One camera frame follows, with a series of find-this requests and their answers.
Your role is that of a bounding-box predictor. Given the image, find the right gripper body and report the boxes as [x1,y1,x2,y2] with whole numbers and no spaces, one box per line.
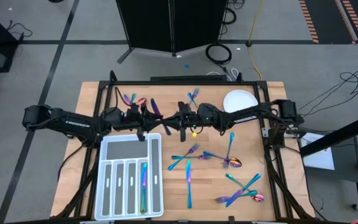
[178,101,200,143]

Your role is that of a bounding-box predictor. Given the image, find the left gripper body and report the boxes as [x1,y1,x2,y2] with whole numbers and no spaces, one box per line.
[124,102,147,143]

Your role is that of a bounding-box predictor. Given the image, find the white plastic cutlery tray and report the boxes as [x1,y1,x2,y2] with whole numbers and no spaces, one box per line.
[94,133,165,222]

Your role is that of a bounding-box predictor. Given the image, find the white round plate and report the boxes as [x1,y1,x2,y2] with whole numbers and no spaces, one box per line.
[223,89,259,114]

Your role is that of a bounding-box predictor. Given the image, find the black folding screen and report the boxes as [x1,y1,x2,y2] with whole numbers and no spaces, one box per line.
[115,0,229,65]

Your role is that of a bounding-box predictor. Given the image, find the white paper sheet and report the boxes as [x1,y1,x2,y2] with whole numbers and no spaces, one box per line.
[299,132,336,171]

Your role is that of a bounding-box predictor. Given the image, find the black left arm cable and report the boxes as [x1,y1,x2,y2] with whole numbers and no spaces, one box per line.
[114,86,134,108]

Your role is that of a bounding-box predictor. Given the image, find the iridescent blue utensil handle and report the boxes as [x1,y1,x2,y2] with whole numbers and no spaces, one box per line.
[203,151,243,169]

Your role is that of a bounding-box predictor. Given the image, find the white cable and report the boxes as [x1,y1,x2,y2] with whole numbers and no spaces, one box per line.
[206,67,239,82]

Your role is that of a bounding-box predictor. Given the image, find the black coiled cable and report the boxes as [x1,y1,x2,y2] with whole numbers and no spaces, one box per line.
[204,42,232,65]

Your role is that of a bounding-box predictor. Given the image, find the yellow cable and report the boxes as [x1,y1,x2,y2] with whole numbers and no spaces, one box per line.
[246,0,264,81]

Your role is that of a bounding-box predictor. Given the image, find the black floor cables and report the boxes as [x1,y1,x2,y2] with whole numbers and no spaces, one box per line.
[290,63,358,114]

